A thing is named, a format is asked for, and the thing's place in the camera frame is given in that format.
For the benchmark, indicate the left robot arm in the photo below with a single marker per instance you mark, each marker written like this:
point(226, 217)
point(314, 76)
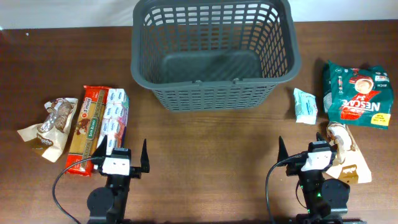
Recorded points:
point(108, 204)

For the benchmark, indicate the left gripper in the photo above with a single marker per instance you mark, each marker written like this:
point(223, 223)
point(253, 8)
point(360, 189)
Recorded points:
point(136, 172)

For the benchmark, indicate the red San Remo pasta pack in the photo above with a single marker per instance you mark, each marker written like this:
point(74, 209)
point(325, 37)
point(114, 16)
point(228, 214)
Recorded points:
point(87, 130)

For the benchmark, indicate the Kleenex tissue multipack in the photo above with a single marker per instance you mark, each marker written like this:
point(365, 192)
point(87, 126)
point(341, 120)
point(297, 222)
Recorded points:
point(114, 120)

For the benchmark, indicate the dark grey plastic basket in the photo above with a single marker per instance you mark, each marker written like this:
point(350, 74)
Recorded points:
point(213, 55)

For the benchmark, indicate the light blue tissue packet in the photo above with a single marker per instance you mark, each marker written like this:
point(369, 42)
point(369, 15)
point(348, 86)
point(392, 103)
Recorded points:
point(305, 107)

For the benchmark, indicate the green Nescafe coffee bag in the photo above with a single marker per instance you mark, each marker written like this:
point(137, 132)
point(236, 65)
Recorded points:
point(355, 96)

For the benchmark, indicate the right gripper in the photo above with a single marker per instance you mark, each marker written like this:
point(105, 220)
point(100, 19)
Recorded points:
point(295, 166)

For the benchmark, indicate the beige cookie bag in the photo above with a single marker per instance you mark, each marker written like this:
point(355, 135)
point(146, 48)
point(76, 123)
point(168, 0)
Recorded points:
point(48, 139)
point(349, 166)

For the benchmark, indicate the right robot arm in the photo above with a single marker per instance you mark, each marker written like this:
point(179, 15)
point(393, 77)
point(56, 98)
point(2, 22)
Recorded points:
point(325, 199)

